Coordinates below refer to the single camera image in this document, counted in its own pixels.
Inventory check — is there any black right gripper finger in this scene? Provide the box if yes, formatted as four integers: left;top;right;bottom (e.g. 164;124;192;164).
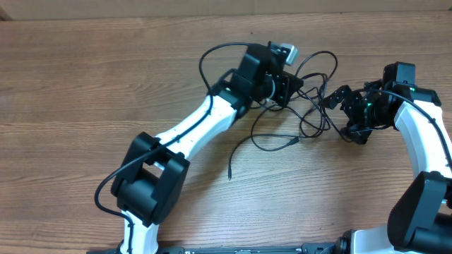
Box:
340;124;372;145
319;85;352;109

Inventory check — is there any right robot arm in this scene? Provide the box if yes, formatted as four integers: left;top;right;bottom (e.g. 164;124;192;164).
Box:
320;62;451;253

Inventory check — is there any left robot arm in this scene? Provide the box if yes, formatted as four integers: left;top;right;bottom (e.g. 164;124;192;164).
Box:
111;42;303;253

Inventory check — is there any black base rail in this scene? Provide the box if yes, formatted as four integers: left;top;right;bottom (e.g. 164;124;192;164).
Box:
86;241;340;254

